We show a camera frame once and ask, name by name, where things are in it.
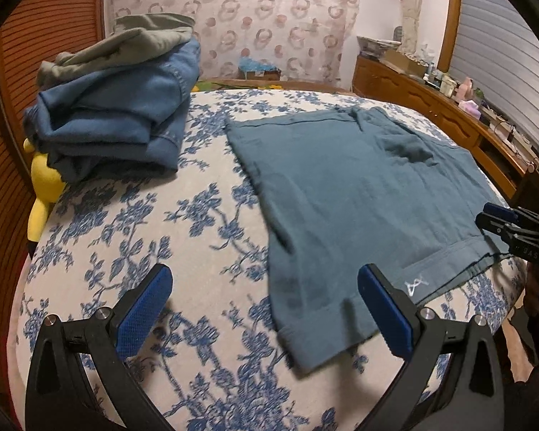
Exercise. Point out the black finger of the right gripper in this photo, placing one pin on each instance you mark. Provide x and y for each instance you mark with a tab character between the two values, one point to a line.
500	220

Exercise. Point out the grey-green folded garment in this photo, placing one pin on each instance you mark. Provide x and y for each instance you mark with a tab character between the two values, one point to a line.
136	39

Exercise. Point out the blue denim jeans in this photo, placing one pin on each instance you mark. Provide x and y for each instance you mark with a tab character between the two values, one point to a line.
122	121

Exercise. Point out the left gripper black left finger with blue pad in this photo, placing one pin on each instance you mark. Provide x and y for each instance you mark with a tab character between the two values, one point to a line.
59	395

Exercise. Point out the yellow plush toy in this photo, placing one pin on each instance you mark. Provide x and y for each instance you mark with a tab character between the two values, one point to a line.
48	187

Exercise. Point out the wooden sideboard cabinet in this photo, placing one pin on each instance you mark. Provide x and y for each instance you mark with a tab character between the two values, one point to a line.
374	80

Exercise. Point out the teal pants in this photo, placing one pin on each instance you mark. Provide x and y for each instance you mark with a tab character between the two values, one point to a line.
343	188

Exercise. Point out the cardboard box with blue bag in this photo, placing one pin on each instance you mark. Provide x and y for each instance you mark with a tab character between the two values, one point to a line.
253	70

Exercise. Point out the cardboard box on cabinet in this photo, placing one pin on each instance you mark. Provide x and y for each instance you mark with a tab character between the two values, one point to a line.
404	64

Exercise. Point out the pink circle pattern curtain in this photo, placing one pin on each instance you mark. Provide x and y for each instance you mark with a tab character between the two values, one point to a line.
303	39

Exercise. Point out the brown louvered wardrobe door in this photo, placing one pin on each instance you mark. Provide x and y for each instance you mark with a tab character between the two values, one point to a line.
31	31

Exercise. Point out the pink tissue pack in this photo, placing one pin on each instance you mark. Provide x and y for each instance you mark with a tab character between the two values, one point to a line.
470	107

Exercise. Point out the blue floral bed sheet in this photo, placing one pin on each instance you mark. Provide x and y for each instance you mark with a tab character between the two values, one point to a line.
212	361

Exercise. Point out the pink bottle on cabinet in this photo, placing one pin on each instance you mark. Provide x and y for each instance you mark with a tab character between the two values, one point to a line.
465	90

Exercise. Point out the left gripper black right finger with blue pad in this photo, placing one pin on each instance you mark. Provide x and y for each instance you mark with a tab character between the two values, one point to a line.
450	378

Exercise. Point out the grey roller window blind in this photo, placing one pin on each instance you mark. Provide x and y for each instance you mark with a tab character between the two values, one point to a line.
497	50

